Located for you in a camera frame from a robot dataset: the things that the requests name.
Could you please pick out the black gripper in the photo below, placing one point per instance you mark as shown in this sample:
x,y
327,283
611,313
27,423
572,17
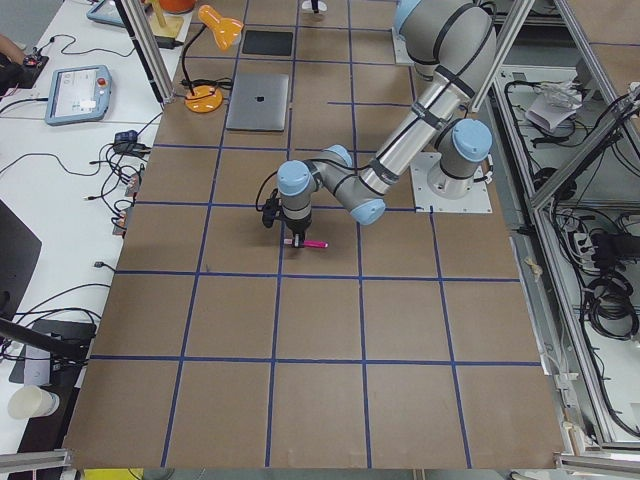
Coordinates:
x,y
297,226

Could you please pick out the pink marker pen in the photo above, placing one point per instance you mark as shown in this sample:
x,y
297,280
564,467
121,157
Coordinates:
x,y
306,244

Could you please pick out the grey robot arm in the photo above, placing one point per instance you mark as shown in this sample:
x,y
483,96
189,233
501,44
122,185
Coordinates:
x,y
464,143
456,35

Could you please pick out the black mousepad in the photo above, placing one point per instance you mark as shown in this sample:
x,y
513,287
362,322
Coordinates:
x,y
268,43

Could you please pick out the person hand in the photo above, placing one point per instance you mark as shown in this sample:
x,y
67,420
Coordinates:
x,y
11,51

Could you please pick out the grey closed laptop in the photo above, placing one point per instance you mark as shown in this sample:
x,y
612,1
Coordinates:
x,y
258,102

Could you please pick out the black power adapter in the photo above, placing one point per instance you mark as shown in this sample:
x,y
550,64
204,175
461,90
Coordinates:
x,y
165,42

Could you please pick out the wooden stand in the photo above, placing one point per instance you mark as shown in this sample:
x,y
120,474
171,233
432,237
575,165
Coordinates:
x,y
162,24

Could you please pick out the orange cylinder container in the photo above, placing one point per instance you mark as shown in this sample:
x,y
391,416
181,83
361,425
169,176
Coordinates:
x,y
177,6

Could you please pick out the blue teach pendant tablet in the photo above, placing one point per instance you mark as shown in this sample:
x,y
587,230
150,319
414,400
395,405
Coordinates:
x,y
80,94

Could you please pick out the white paper cup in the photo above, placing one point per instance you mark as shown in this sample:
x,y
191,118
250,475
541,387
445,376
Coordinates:
x,y
31,401

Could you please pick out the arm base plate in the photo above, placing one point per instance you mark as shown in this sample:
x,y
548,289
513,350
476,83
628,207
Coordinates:
x,y
401,54
435,192

